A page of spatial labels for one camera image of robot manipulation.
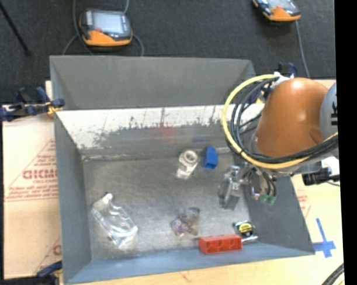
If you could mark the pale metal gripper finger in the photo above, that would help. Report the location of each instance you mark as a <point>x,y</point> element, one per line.
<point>225,190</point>
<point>235,199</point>

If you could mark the grey metal bin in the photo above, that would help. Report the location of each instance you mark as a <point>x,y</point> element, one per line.
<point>156,183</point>

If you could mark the yellow and black tape measure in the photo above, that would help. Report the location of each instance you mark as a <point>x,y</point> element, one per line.
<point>245,228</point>

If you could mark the purple and grey toy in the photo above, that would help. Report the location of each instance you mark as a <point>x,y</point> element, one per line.
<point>185,222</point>

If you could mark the clear plastic bottle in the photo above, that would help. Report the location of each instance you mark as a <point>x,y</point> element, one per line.
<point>114,220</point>

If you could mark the blue block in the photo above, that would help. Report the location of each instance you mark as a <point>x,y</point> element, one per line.
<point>210,157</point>

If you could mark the red flat block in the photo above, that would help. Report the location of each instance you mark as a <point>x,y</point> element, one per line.
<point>220,244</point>

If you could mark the black cylinder on white bracket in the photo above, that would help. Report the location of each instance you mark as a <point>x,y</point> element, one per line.
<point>317,175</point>

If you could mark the brown cardboard board, red print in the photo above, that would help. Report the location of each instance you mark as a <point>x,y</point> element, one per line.
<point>30,202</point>

